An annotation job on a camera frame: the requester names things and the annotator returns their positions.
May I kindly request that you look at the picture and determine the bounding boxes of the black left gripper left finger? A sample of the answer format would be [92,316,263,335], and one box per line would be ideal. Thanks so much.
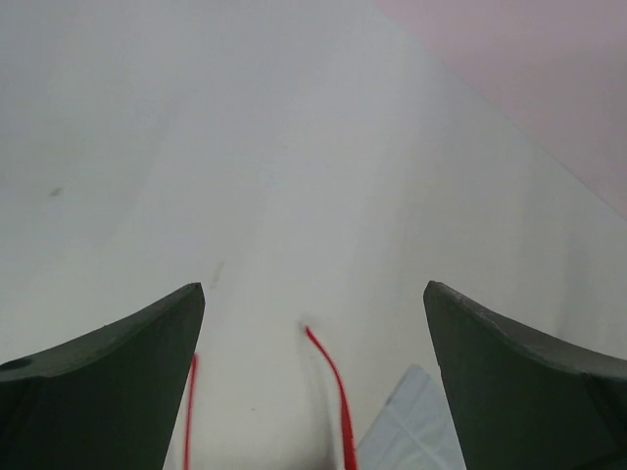
[1,283,204,469]

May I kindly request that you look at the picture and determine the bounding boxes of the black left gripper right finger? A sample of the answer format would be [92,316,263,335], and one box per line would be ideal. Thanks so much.
[423,281,626,470]

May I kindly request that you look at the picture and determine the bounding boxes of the light blue cleaning cloth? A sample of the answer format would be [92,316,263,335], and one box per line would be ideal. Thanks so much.
[358,364,465,470]

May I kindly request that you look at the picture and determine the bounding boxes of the red sunglasses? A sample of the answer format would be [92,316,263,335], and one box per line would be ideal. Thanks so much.
[181,324,360,470]

